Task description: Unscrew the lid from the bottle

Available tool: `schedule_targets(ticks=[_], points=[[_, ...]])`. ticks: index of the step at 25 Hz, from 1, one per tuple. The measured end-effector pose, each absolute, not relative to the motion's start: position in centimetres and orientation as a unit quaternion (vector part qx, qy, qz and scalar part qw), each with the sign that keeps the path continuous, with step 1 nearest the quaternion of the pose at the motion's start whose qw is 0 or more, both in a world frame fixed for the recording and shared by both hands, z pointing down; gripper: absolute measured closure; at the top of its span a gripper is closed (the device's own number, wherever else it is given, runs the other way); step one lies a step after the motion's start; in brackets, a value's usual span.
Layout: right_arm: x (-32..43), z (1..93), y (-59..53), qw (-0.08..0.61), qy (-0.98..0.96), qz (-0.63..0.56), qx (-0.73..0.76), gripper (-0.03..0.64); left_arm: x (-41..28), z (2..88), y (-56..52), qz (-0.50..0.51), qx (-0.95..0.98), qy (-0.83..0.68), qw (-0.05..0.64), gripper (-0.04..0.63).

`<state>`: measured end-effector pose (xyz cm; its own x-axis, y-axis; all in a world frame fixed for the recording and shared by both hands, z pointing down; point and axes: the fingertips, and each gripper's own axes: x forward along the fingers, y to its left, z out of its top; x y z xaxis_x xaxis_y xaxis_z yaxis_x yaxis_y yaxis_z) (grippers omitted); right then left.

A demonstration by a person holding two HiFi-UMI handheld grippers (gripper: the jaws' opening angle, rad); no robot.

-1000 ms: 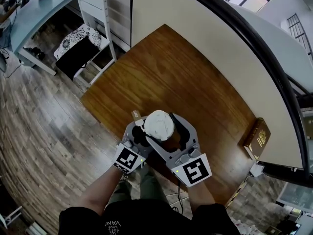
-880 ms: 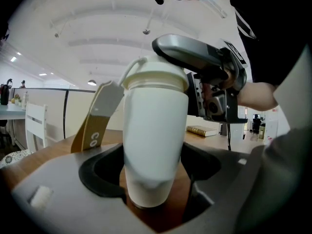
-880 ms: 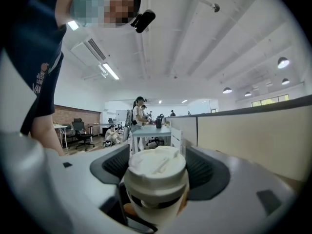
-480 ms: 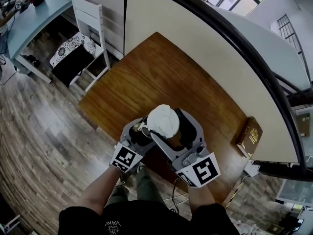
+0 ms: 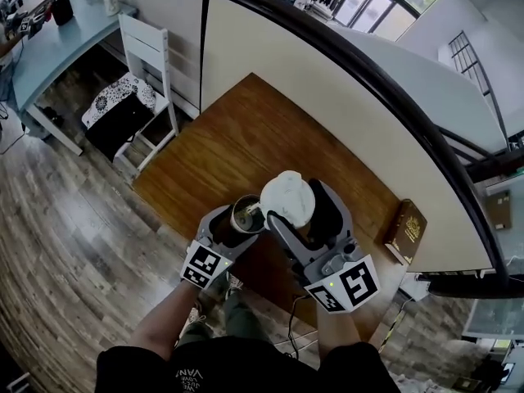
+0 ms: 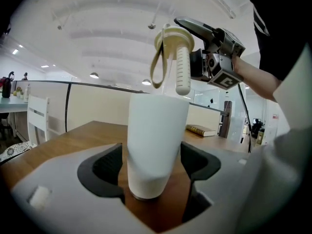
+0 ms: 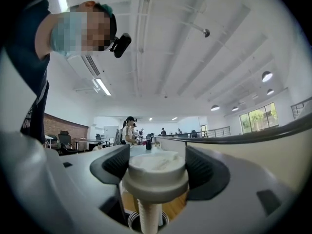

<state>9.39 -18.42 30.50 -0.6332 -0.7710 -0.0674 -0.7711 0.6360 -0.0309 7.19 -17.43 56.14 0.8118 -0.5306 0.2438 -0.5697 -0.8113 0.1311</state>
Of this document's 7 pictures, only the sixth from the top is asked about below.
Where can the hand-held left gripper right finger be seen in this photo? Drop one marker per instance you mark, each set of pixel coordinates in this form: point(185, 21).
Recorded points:
point(219, 179)

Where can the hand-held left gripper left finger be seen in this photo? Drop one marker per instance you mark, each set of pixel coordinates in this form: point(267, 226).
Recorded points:
point(68, 186)

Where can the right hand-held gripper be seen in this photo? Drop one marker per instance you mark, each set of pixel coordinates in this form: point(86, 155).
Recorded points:
point(224, 47)

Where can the white plastic cup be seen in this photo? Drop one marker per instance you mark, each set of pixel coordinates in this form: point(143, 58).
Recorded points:
point(156, 142)

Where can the person's right forearm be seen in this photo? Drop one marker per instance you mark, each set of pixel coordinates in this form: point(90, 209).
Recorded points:
point(258, 78)

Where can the brown hardcover book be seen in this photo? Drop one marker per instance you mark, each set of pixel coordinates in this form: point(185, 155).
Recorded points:
point(201, 130)

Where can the brown wooden table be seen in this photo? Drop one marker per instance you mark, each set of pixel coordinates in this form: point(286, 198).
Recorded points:
point(85, 136)

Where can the dome pendant lamp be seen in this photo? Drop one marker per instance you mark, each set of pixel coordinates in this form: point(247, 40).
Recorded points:
point(94, 75)
point(146, 82)

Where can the patterned white cushion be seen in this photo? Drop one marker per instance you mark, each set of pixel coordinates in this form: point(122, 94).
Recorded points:
point(14, 151)

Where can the white wooden chair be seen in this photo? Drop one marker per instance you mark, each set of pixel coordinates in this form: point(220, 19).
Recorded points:
point(36, 121)

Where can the cream partition panel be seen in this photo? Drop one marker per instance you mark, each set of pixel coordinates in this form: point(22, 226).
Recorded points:
point(102, 106)

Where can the person's dark shirt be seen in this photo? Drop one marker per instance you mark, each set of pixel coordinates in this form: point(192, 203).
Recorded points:
point(282, 21)

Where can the light blue table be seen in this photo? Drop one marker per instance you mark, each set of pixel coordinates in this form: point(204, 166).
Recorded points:
point(12, 105)

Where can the grey partition panel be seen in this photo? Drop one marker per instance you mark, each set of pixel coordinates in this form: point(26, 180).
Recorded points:
point(46, 89)

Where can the white bottle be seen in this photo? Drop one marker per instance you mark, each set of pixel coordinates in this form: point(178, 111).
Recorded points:
point(26, 95)

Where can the black curved railing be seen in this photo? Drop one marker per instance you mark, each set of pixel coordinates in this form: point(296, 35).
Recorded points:
point(97, 84)

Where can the yellow potted plant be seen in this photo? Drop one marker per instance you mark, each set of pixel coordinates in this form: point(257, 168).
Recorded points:
point(18, 91)

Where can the black bag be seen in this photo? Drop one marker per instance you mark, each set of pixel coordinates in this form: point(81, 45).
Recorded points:
point(6, 88)

